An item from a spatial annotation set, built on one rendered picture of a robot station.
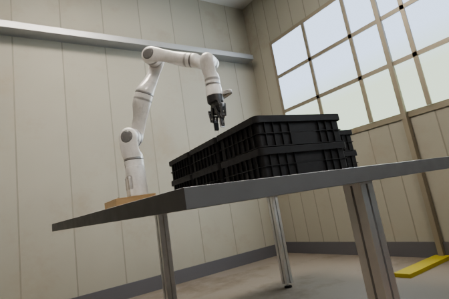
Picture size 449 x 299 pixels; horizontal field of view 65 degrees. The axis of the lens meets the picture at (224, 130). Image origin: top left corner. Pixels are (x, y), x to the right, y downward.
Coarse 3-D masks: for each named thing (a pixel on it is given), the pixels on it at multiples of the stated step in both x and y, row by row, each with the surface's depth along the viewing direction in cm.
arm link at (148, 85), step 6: (150, 66) 178; (156, 66) 176; (162, 66) 177; (150, 72) 177; (156, 72) 176; (144, 78) 176; (150, 78) 174; (156, 78) 176; (144, 84) 172; (150, 84) 172; (156, 84) 176; (138, 90) 170; (144, 90) 170; (150, 90) 172
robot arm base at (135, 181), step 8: (128, 160) 164; (136, 160) 164; (128, 168) 163; (136, 168) 163; (144, 168) 167; (128, 176) 162; (136, 176) 162; (144, 176) 165; (128, 184) 162; (136, 184) 161; (144, 184) 163; (128, 192) 162; (136, 192) 160; (144, 192) 162
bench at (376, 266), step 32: (416, 160) 108; (448, 160) 119; (192, 192) 63; (224, 192) 67; (256, 192) 71; (288, 192) 76; (352, 192) 100; (64, 224) 159; (160, 224) 212; (352, 224) 100; (160, 256) 211; (288, 256) 259; (384, 256) 95; (384, 288) 92
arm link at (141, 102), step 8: (136, 96) 170; (144, 96) 170; (136, 104) 170; (144, 104) 170; (136, 112) 172; (144, 112) 172; (136, 120) 173; (144, 120) 173; (136, 128) 174; (144, 128) 174
